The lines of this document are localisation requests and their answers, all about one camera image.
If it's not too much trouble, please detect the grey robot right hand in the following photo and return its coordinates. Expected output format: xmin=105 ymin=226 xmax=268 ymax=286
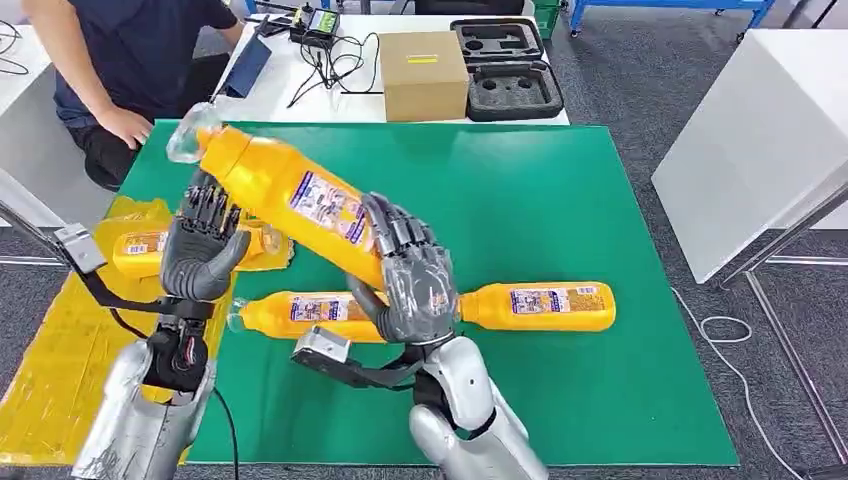
xmin=345 ymin=192 xmax=462 ymax=346

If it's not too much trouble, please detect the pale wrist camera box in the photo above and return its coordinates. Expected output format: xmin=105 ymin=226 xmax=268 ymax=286
xmin=291 ymin=325 xmax=352 ymax=369
xmin=54 ymin=223 xmax=109 ymax=274

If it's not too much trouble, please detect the person's right hand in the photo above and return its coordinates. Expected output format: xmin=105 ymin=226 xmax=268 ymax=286
xmin=97 ymin=105 xmax=155 ymax=151

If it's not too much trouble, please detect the black charger with screen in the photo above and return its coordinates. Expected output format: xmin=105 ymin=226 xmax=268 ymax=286
xmin=291 ymin=7 xmax=342 ymax=46

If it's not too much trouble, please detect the steel side table leg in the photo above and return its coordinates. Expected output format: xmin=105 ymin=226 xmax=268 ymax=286
xmin=0 ymin=198 xmax=68 ymax=266

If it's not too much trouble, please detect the white table with equipment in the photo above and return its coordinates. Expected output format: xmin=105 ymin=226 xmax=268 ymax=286
xmin=211 ymin=13 xmax=571 ymax=126

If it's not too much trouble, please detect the thin black cable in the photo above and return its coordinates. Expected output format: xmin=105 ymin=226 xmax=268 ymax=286
xmin=0 ymin=19 xmax=31 ymax=75

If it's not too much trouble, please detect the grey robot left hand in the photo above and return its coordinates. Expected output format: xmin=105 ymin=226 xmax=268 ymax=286
xmin=158 ymin=168 xmax=253 ymax=303

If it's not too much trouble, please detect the white floor cable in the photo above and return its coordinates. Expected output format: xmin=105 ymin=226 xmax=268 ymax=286
xmin=670 ymin=286 xmax=806 ymax=480

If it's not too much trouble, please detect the brown cardboard box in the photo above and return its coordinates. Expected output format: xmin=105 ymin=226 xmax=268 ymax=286
xmin=378 ymin=31 xmax=470 ymax=123

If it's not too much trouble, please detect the green crate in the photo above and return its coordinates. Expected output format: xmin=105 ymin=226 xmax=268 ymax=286
xmin=533 ymin=0 xmax=564 ymax=40

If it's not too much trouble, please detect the dark blue tablet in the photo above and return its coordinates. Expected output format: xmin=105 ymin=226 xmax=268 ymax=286
xmin=221 ymin=34 xmax=273 ymax=99

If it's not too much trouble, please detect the person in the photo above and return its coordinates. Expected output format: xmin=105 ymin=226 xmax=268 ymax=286
xmin=23 ymin=0 xmax=246 ymax=193

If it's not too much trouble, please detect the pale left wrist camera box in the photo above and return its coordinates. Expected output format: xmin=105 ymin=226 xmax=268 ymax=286
xmin=54 ymin=223 xmax=109 ymax=274

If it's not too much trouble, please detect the black foam-lined open case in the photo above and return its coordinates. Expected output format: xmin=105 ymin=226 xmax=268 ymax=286
xmin=450 ymin=17 xmax=566 ymax=123

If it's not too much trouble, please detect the white side table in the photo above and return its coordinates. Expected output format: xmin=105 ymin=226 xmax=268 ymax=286
xmin=0 ymin=25 xmax=117 ymax=230

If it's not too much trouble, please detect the green table mat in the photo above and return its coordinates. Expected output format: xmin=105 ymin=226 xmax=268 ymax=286
xmin=119 ymin=120 xmax=740 ymax=468

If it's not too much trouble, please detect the large white table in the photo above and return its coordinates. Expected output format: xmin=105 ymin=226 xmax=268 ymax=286
xmin=651 ymin=28 xmax=848 ymax=285

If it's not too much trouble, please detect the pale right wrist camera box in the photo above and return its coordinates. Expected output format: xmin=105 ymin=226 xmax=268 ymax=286
xmin=291 ymin=325 xmax=352 ymax=369

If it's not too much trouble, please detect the black cable bundle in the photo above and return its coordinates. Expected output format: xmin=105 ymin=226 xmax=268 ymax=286
xmin=288 ymin=33 xmax=384 ymax=109

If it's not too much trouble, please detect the yellow plastic sheet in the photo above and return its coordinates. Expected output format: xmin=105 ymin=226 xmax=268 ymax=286
xmin=0 ymin=196 xmax=296 ymax=468

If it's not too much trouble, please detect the blue metal frame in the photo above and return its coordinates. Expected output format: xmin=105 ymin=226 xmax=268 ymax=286
xmin=569 ymin=0 xmax=776 ymax=38

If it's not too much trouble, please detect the steel table leg frame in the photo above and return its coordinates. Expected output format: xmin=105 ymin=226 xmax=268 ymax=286
xmin=718 ymin=182 xmax=848 ymax=458

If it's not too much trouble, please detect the orange drink bottle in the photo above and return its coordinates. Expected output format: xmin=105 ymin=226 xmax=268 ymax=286
xmin=165 ymin=102 xmax=392 ymax=293
xmin=226 ymin=290 xmax=392 ymax=344
xmin=457 ymin=281 xmax=617 ymax=333
xmin=111 ymin=221 xmax=286 ymax=280

